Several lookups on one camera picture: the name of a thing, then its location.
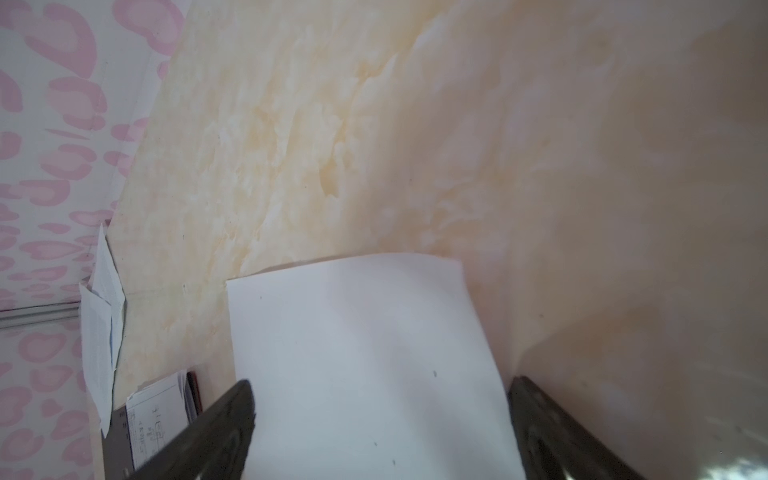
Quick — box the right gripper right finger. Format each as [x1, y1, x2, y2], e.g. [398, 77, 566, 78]
[508, 376, 643, 480]

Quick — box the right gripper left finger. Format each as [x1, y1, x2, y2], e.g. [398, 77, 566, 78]
[131, 379, 256, 480]

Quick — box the red folder black inside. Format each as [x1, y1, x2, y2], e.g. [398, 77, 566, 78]
[102, 370, 203, 479]

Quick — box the white paper sheet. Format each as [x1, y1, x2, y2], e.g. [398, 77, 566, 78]
[226, 253, 524, 479]

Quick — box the paper with diagram bottom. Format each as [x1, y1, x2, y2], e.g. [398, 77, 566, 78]
[126, 370, 198, 471]

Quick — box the left corner aluminium post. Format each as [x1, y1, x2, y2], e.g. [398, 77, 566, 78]
[0, 302, 80, 329]

